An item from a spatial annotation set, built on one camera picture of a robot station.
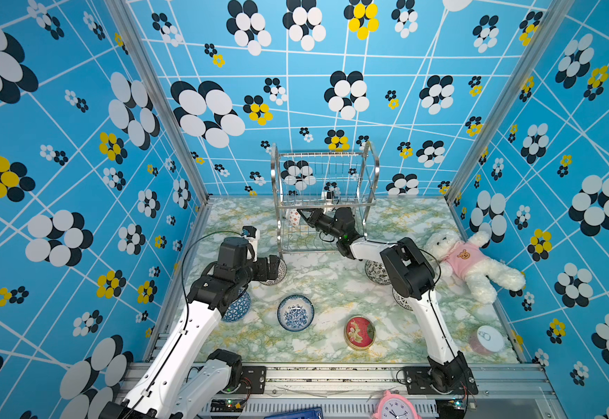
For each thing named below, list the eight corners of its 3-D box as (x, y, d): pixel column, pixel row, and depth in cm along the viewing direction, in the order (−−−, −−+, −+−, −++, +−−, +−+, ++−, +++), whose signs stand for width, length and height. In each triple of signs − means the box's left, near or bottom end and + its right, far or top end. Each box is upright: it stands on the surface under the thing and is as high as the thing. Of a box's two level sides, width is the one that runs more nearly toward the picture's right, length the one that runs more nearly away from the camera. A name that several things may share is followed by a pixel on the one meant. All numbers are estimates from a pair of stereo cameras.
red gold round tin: (345, 350, 81) (346, 347, 78) (342, 319, 87) (344, 314, 84) (375, 350, 81) (377, 347, 78) (370, 319, 87) (373, 314, 84)
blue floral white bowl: (275, 326, 86) (273, 321, 82) (285, 297, 92) (284, 291, 88) (308, 336, 83) (307, 331, 79) (316, 305, 90) (316, 300, 86)
